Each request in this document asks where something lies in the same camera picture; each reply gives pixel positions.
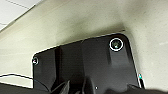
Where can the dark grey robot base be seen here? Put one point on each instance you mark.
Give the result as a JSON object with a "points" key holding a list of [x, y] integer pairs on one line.
{"points": [[93, 60]]}

